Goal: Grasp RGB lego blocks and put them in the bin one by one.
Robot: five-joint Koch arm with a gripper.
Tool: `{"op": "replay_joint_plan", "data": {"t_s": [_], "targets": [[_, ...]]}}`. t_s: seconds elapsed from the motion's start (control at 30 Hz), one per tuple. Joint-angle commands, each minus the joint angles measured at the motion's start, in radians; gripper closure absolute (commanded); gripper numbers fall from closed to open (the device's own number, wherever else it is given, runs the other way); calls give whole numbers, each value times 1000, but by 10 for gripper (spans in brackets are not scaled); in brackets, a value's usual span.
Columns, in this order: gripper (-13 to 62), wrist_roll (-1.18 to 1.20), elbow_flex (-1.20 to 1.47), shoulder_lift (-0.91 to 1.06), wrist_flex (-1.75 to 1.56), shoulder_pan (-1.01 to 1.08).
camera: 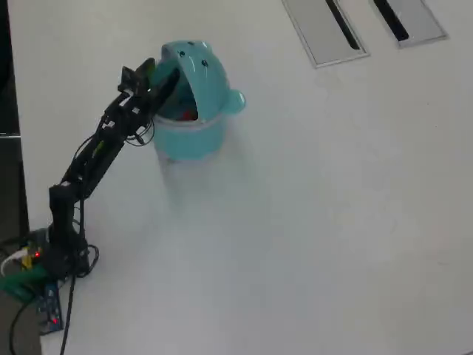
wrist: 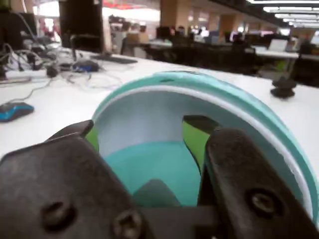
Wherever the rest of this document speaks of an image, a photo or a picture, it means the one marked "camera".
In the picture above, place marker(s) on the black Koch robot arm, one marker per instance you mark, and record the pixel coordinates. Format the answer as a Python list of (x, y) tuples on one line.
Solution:
[(61, 218)]

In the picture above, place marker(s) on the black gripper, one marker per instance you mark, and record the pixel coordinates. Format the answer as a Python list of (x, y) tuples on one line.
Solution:
[(146, 105)]

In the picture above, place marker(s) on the yellow connector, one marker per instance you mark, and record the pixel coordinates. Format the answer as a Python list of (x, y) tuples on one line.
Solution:
[(26, 262)]

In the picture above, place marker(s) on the dark grey furniture panel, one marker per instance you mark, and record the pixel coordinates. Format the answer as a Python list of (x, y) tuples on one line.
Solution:
[(9, 177)]

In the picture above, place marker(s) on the blue circuit board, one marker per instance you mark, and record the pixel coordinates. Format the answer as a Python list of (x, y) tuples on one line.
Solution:
[(50, 299)]

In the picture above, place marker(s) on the red lego block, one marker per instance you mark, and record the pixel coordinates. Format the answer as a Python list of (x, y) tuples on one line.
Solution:
[(190, 114)]

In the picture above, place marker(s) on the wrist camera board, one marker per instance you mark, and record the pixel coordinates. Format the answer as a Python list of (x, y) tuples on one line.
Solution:
[(129, 79)]

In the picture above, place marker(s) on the small controller board red light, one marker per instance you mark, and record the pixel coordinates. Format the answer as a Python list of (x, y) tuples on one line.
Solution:
[(35, 251)]

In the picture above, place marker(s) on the teal animal shaped bin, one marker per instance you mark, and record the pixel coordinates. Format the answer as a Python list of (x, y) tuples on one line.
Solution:
[(210, 81)]

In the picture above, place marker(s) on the green table clamp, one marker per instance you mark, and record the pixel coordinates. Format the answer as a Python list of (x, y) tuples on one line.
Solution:
[(18, 283)]

